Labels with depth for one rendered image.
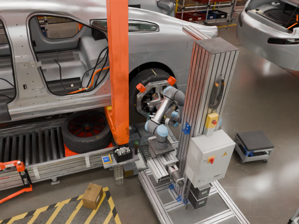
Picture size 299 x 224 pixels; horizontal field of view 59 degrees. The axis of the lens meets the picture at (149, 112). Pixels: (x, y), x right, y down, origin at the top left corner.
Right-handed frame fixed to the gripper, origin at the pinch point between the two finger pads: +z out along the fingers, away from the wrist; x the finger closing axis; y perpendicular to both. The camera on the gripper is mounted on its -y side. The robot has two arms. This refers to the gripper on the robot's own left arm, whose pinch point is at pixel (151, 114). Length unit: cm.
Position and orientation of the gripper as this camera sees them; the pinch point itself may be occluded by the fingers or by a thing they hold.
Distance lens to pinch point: 322.7
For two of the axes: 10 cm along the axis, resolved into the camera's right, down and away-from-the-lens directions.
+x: 4.3, -5.4, 7.3
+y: -0.4, 7.9, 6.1
